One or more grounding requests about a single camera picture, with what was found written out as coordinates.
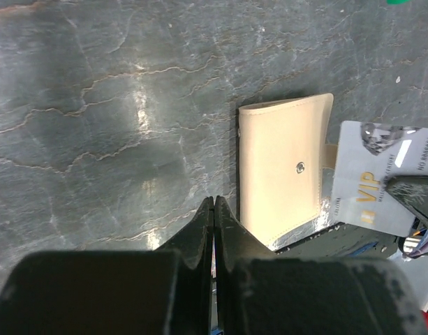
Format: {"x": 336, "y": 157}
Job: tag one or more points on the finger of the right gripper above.
{"x": 411, "y": 192}

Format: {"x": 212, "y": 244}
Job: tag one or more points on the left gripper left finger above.
{"x": 165, "y": 291}

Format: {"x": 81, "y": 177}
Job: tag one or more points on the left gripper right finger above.
{"x": 260, "y": 292}

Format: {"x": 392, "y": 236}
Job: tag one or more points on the white credit card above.
{"x": 368, "y": 156}

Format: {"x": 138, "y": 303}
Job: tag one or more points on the beige leather card holder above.
{"x": 282, "y": 154}

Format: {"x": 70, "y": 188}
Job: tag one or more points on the green plastic bin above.
{"x": 396, "y": 2}

